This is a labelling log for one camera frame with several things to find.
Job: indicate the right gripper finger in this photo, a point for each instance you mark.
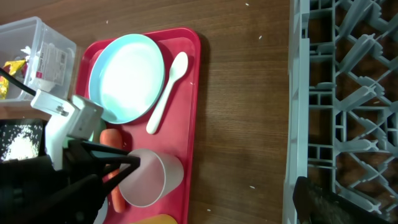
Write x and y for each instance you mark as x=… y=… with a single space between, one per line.
x=315 y=205

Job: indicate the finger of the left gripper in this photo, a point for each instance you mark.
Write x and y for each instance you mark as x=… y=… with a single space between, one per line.
x=125 y=166
x=102 y=150

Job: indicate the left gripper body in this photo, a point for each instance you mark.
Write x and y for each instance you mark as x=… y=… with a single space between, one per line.
x=32 y=191

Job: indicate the orange carrot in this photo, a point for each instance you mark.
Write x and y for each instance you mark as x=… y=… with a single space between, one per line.
x=113 y=138

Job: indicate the pink plastic cup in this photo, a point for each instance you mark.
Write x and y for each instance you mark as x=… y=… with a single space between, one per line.
x=158 y=174

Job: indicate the white rice pile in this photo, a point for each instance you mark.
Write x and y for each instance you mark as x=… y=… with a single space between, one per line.
x=20 y=141

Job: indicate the yellow plastic cup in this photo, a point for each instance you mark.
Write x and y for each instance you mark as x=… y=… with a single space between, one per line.
x=158 y=219

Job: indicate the green bowl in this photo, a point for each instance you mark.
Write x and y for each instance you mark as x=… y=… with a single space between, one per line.
x=95 y=136

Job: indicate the light blue bowl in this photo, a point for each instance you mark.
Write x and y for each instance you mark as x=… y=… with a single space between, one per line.
x=102 y=213

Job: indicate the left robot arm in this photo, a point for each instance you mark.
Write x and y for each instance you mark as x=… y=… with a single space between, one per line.
x=54 y=143

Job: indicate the black waste tray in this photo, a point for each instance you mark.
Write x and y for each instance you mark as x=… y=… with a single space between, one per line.
x=29 y=121

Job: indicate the clear plastic waste bin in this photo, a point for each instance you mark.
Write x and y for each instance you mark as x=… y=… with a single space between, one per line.
x=22 y=40

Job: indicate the grey dishwasher rack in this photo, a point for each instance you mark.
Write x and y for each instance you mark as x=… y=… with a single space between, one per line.
x=343 y=102

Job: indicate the large light blue plate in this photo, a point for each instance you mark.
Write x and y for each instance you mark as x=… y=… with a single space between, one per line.
x=127 y=78

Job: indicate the red serving tray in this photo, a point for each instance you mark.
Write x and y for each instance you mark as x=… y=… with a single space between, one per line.
x=176 y=132

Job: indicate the white plastic spoon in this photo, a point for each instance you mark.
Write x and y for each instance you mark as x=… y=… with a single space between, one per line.
x=177 y=70

